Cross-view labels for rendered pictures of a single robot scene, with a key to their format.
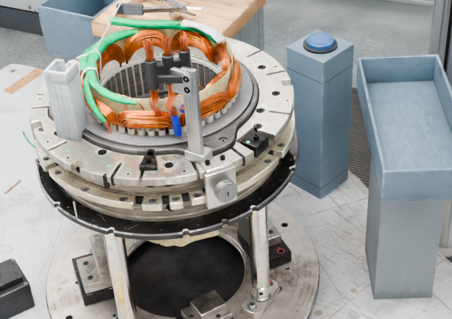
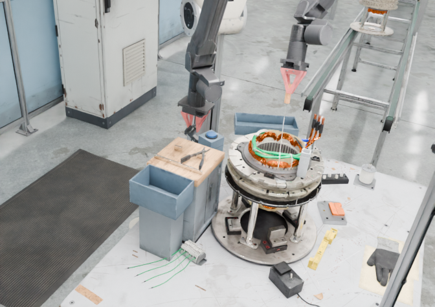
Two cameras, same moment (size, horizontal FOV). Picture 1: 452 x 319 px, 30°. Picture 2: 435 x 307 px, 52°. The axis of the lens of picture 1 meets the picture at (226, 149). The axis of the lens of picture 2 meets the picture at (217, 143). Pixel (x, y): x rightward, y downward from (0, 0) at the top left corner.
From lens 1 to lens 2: 177 cm
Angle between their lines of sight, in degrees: 76
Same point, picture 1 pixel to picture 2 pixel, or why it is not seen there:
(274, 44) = not seen: outside the picture
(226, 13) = (197, 146)
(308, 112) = not seen: hidden behind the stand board
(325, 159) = not seen: hidden behind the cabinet
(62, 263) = (263, 258)
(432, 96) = (244, 122)
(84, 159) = (316, 172)
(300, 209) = (224, 195)
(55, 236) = (239, 267)
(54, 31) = (180, 204)
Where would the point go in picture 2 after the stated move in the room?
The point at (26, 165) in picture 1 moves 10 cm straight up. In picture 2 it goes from (182, 284) to (184, 261)
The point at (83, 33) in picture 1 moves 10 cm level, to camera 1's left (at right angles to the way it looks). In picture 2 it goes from (189, 192) to (189, 214)
